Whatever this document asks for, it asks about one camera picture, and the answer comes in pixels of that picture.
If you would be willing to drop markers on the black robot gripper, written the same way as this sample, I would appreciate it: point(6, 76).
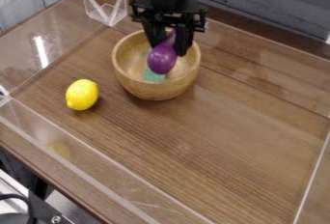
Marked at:
point(160, 13)

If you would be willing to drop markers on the purple toy eggplant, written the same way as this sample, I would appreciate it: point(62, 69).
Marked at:
point(162, 56)

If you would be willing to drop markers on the brown wooden bowl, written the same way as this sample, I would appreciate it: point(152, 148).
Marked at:
point(130, 64)

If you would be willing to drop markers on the green rectangular block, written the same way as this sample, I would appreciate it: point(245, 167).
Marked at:
point(152, 73)

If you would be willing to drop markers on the yellow toy lemon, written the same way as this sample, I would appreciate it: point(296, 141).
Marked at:
point(82, 95)

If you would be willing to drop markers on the black metal bracket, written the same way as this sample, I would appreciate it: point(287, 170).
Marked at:
point(45, 214)

